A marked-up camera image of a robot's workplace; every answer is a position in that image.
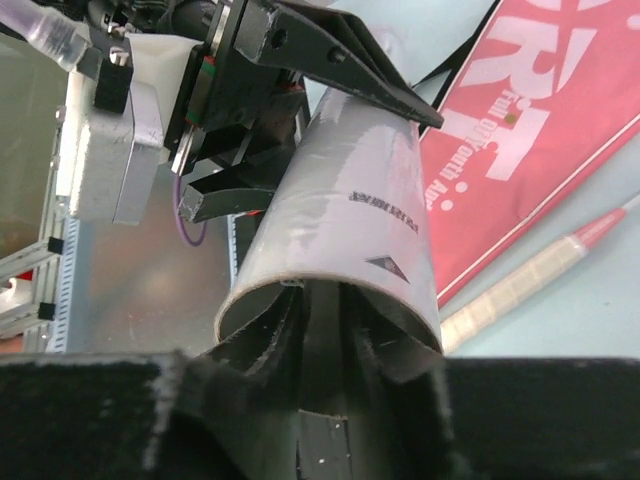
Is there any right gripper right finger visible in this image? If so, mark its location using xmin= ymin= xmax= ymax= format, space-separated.
xmin=339 ymin=285 xmax=455 ymax=479

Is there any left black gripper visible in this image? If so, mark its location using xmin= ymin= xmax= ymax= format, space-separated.
xmin=164 ymin=1 xmax=443 ymax=223

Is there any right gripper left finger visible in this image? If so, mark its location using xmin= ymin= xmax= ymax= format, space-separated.
xmin=169 ymin=287 xmax=307 ymax=479

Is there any pink badminton racket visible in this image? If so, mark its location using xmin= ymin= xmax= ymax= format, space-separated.
xmin=441 ymin=195 xmax=639 ymax=354

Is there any translucent shuttlecock tube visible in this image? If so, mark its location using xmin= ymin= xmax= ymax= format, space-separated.
xmin=213 ymin=89 xmax=441 ymax=349

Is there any pink racket cover bag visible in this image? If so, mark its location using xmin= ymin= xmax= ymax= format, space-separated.
xmin=421 ymin=1 xmax=639 ymax=303

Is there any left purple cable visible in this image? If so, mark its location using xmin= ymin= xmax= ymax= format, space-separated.
xmin=172 ymin=172 xmax=209 ymax=247

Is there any white slotted cable duct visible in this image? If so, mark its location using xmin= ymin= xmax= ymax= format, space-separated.
xmin=47 ymin=218 xmax=82 ymax=353

